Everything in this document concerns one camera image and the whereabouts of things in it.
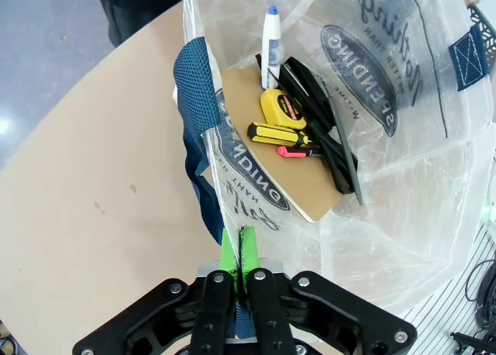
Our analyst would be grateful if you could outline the translucent white shopping bag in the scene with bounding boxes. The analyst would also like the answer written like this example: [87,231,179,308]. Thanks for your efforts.
[172,0,496,327]

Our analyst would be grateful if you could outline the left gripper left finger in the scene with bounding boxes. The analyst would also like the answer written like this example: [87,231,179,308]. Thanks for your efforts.
[72,226,242,355]

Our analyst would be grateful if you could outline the grey flat ruler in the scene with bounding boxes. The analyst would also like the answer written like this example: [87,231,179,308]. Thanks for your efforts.
[324,93,365,206]

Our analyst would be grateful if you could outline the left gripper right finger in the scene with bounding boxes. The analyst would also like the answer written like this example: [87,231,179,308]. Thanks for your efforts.
[240,226,418,355]

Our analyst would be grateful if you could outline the black tool on platform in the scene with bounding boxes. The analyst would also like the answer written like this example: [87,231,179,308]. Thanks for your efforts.
[449,331,496,355]

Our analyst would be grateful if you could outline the brown kraft notebook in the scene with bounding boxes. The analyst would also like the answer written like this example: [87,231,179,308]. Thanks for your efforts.
[215,67,344,224]

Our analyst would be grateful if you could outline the black mesh basket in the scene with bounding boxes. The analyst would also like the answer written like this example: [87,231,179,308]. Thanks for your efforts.
[467,4,496,74]

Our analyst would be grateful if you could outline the yellow and black screwdriver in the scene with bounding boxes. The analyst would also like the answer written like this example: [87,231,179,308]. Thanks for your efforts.
[246,121,323,149]

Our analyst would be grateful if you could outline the white ribbed robot platform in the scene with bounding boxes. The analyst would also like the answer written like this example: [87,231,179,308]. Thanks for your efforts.
[401,221,496,355]

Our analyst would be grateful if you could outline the white correction pen, blue cap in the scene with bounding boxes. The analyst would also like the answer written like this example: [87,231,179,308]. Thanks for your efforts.
[260,5,284,91]

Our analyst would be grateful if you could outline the yellow tape measure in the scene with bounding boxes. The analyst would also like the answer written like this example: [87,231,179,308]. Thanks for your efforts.
[258,88,308,130]

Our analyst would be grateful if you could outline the black cable bundle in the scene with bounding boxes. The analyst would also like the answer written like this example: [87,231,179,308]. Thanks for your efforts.
[463,258,496,329]

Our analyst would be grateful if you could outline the pink highlighter pen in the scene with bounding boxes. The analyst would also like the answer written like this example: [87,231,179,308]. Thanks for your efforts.
[276,145,323,160]

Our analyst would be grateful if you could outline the person dark trousers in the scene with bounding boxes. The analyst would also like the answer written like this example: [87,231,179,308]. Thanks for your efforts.
[94,0,187,48]

